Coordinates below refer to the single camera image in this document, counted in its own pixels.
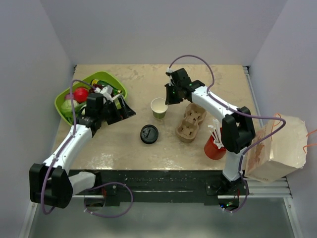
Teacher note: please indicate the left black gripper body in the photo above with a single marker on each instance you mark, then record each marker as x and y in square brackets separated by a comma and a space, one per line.
[110, 109]

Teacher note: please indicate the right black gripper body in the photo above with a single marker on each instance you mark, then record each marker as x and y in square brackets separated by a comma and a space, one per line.
[173, 84]

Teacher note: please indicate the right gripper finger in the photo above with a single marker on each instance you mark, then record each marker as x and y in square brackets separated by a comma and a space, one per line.
[177, 95]
[169, 94]

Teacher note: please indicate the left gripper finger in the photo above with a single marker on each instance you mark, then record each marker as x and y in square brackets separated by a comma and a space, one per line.
[125, 111]
[116, 116]

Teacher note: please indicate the green paper coffee cup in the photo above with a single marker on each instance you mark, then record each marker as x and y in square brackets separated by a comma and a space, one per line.
[159, 108]

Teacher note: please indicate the black plastic cup lid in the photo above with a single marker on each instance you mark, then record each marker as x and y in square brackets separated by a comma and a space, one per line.
[149, 134]

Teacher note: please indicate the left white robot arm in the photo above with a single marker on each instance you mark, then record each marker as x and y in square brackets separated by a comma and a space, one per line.
[49, 182]

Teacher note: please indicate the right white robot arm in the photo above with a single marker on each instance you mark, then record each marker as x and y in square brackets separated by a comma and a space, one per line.
[237, 128]

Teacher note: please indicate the purple grapes bunch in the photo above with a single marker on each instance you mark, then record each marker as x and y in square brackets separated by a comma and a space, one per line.
[97, 88]

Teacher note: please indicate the green bottle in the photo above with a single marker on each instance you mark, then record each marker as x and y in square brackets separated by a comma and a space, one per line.
[101, 84]

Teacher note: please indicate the red apple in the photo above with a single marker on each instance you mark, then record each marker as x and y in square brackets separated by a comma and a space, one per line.
[81, 94]

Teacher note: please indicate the brown pulp cup carrier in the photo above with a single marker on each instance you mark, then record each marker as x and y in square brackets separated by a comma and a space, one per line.
[188, 127]

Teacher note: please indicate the green cabbage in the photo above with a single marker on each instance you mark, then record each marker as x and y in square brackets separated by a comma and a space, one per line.
[66, 108]

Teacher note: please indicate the red onion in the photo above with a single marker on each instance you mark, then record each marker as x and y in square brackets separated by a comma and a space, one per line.
[68, 97]

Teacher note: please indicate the white wrapped straw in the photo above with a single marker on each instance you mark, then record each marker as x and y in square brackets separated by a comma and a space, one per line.
[216, 133]

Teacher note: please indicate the red cup holder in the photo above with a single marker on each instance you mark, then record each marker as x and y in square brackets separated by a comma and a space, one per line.
[212, 151]

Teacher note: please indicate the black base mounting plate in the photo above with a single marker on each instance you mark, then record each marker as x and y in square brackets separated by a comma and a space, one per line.
[171, 186]

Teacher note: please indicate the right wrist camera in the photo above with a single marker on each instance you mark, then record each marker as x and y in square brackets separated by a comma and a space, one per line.
[169, 71]

